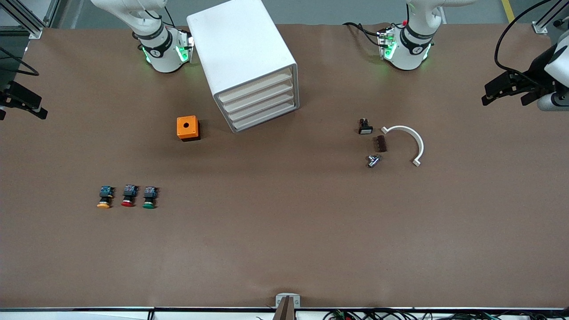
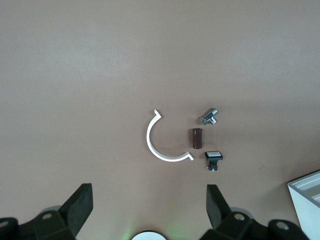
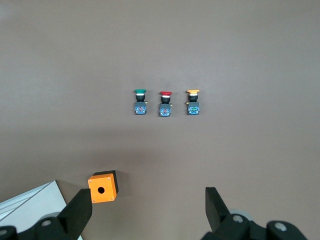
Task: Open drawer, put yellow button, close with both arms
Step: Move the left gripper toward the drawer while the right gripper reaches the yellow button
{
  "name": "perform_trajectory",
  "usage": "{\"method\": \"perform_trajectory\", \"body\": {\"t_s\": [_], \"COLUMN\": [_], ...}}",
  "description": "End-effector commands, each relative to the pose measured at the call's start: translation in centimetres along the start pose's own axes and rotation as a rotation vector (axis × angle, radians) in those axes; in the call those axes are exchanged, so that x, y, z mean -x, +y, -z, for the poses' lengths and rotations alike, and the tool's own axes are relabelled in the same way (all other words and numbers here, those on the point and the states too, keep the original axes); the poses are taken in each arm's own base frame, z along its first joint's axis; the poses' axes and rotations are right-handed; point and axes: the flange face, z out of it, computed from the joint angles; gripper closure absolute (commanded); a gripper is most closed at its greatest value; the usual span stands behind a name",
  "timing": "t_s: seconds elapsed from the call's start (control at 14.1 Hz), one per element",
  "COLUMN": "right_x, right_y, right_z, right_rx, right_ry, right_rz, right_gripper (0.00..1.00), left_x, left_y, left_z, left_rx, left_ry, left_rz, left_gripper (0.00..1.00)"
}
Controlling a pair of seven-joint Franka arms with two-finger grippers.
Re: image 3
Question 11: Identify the orange button enclosure box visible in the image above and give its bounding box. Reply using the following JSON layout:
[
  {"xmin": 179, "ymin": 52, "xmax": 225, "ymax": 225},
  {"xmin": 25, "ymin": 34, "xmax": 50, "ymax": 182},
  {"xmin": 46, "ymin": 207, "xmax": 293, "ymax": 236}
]
[{"xmin": 87, "ymin": 170, "xmax": 120, "ymax": 204}]

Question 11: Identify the white drawer cabinet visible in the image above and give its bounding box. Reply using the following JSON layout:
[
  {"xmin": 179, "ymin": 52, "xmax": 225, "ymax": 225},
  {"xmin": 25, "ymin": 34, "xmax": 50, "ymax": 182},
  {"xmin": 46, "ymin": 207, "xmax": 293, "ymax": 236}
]
[{"xmin": 0, "ymin": 181, "xmax": 68, "ymax": 235}]

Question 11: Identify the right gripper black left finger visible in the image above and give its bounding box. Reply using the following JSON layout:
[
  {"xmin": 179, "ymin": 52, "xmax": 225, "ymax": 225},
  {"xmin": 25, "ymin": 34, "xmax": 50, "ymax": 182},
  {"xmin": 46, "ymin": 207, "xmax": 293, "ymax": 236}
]
[{"xmin": 23, "ymin": 188, "xmax": 93, "ymax": 240}]

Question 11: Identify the red push button switch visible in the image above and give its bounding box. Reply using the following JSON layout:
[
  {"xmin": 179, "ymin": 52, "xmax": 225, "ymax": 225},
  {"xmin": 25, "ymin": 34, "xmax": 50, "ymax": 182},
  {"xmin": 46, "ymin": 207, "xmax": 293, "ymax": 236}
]
[{"xmin": 158, "ymin": 90, "xmax": 174, "ymax": 118}]

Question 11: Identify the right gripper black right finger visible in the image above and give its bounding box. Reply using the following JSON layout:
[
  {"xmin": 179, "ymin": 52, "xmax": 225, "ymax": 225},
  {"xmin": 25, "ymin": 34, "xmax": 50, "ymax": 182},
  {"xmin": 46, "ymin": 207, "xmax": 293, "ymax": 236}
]
[{"xmin": 201, "ymin": 186, "xmax": 266, "ymax": 240}]

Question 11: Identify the yellow push button switch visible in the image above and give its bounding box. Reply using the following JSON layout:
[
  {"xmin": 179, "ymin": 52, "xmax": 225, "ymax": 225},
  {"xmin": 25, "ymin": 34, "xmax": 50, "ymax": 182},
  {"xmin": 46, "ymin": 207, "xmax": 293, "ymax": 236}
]
[{"xmin": 185, "ymin": 89, "xmax": 201, "ymax": 116}]

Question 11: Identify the green push button switch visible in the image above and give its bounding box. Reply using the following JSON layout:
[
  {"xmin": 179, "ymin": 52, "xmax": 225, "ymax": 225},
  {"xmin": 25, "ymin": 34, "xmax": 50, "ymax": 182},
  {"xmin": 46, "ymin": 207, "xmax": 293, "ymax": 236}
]
[{"xmin": 133, "ymin": 89, "xmax": 149, "ymax": 116}]

